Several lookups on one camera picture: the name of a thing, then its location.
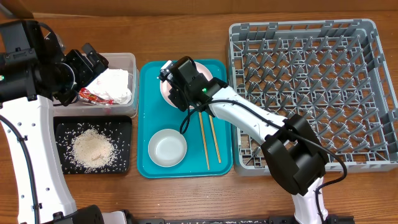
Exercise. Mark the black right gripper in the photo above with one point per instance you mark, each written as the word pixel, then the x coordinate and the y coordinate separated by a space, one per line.
pixel 178 98

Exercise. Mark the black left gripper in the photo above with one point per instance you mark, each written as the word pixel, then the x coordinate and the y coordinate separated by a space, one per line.
pixel 87 71

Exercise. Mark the wooden chopstick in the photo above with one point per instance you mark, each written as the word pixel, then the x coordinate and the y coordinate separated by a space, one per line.
pixel 204 139
pixel 215 138

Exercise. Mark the white napkin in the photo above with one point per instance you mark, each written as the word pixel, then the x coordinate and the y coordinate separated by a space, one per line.
pixel 112 84

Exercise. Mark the red sauce packet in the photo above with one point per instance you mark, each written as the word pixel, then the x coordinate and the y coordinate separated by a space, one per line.
pixel 87 97

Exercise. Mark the grey white bowl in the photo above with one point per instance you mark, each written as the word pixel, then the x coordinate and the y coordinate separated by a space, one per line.
pixel 167 148

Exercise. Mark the white rice pile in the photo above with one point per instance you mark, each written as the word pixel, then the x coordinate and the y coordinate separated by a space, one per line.
pixel 91 149

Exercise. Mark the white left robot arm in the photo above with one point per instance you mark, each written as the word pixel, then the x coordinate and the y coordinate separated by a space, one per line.
pixel 35 72

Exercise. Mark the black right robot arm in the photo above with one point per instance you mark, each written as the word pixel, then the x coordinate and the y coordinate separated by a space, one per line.
pixel 294 155

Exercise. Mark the grey dishwasher rack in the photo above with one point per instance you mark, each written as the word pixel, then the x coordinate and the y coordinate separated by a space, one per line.
pixel 333 73

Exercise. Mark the pink plate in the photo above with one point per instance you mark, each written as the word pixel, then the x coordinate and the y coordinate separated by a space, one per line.
pixel 165 87

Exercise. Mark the clear plastic bin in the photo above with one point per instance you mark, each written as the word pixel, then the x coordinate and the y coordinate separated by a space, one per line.
pixel 125 61

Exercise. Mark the teal serving tray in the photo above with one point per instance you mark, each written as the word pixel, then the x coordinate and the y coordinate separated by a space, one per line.
pixel 156 114

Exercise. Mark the black tray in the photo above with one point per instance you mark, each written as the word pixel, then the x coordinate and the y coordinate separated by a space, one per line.
pixel 121 155

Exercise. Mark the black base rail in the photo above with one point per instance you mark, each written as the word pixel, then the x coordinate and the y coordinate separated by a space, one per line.
pixel 332 219

